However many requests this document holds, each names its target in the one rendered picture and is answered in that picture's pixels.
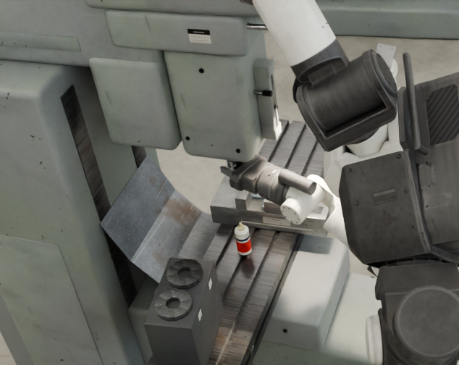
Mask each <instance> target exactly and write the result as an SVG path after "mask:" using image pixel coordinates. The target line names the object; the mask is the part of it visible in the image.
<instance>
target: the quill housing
mask: <svg viewBox="0 0 459 365"><path fill-rule="evenodd" d="M164 58H165V62H166V66H167V72H168V76H169V82H170V86H171V90H172V96H173V100H174V106H175V110H176V114H177V120H178V124H179V128H180V134H181V138H182V144H183V148H184V150H185V152H186V153H187V154H189V155H191V156H200V157H206V158H212V159H223V160H229V161H240V162H247V161H250V160H251V159H252V158H253V157H254V156H255V154H256V152H257V150H258V148H259V146H260V145H261V142H262V140H263V138H262V134H261V124H260V118H259V112H258V102H257V95H256V94H253V91H255V90H256V85H255V79H254V73H253V65H254V64H255V62H256V60H257V59H258V58H263V59H267V57H266V45H265V38H264V31H263V32H262V34H261V35H260V36H259V38H258V40H257V41H256V43H255V44H254V46H253V48H252V49H251V50H250V52H249V54H248V55H247V56H227V55H218V54H199V53H189V52H179V51H164Z"/></svg>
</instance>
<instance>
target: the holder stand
mask: <svg viewBox="0 0 459 365"><path fill-rule="evenodd" d="M223 312H224V306H223V303H222V296H221V292H220V288H219V281H218V277H217V273H216V267H215V263H214V261H209V260H199V259H181V258H169V260H168V263H167V266H166V268H165V270H164V273H163V275H162V278H161V281H160V283H159V286H158V288H157V291H156V294H155V296H154V298H153V301H152V303H151V306H150V309H149V310H148V313H147V316H146V319H145V321H144V323H143V325H144V327H145V330H146V334H147V337H148V341H149V344H150V347H151V350H152V354H153V357H154V360H155V363H156V365H208V362H209V358H210V355H211V351H212V348H213V345H214V341H215V338H216V334H217V332H218V329H219V325H220V321H221V319H222V314H223Z"/></svg>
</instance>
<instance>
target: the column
mask: <svg viewBox="0 0 459 365"><path fill-rule="evenodd" d="M147 154H148V155H149V156H150V157H151V158H152V159H153V161H154V162H155V163H156V165H157V166H158V168H159V169H160V170H161V167H160V164H159V159H158V155H157V152H156V149H155V148H147V147H141V146H130V145H124V144H118V143H114V142H113V141H112V140H111V138H110V135H109V131H108V127H107V125H106V120H105V117H104V113H103V110H102V107H101V102H100V100H99V97H98V92H97V90H96V85H95V82H94V79H93V74H92V72H91V68H90V67H81V66H73V65H65V64H49V63H40V62H24V61H15V60H7V59H0V333H1V335H2V337H3V339H4V341H5V343H6V344H7V347H8V349H9V351H10V353H11V354H12V357H13V359H14V361H15V363H16V365H145V364H144V361H143V357H142V355H141V352H140V349H139V346H138V342H137V339H136V336H135V333H134V330H133V328H132V324H131V321H130V317H129V314H128V309H129V307H130V305H131V303H132V302H133V300H134V298H135V296H136V295H137V292H138V290H139V288H140V286H141V285H142V283H143V281H144V279H145V278H146V276H147V274H146V273H145V272H144V271H143V270H141V269H140V268H138V267H137V266H136V265H134V264H133V263H132V262H131V261H130V260H129V259H128V258H127V257H126V255H125V254H124V253H123V252H122V251H121V249H120V248H119V247H118V246H117V244H116V243H115V242H114V241H113V240H112V239H111V238H110V237H109V235H108V234H107V233H106V232H105V230H104V229H103V228H102V227H101V225H100V222H101V221H102V220H103V218H104V217H105V216H106V214H107V213H108V211H109V210H110V208H111V206H112V205H113V203H114V202H115V201H116V199H117V198H118V196H119V195H120V193H121V192H122V191H123V189H124V188H125V186H126V184H127V183H128V182H129V181H130V179H131V177H132V176H133V175H134V173H135V172H136V170H137V169H138V167H139V166H140V165H141V164H142V162H143V160H144V159H145V158H146V157H147Z"/></svg>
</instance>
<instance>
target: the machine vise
mask: <svg viewBox="0 0 459 365"><path fill-rule="evenodd" d="M229 179H230V178H229V177H228V176H226V175H225V176H224V178H223V180H222V182H221V184H220V186H219V188H218V190H217V192H216V194H215V196H214V198H213V200H212V202H211V204H210V210H211V216H212V220H213V222H215V223H222V224H228V225H239V223H240V222H241V223H242V225H245V226H247V227H255V228H261V229H267V230H278V231H284V232H294V233H300V234H307V235H317V236H323V237H326V236H327V234H328V232H327V231H326V230H325V229H324V228H323V226H324V223H325V222H326V221H327V220H328V218H329V209H328V207H327V206H325V205H324V204H323V203H322V202H320V203H319V204H318V205H317V206H316V208H315V209H314V210H313V211H312V212H311V213H310V214H309V215H308V216H307V217H306V218H305V219H304V220H303V222H302V223H301V224H300V225H296V224H293V223H292V222H290V221H289V220H287V219H286V218H285V217H284V215H283V214H278V213H271V212H265V210H264V199H265V198H258V197H252V196H251V193H250V192H248V191H246V190H243V191H239V190H236V189H234V188H231V186H230V181H229Z"/></svg>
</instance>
